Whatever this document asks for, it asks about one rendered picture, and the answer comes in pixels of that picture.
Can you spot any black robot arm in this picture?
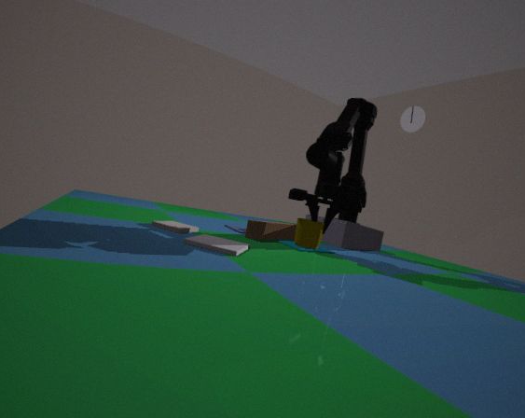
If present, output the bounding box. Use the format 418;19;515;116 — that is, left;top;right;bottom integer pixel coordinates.
306;98;378;208

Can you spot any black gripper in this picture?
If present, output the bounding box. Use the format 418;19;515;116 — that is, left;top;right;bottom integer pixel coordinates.
288;173;363;234

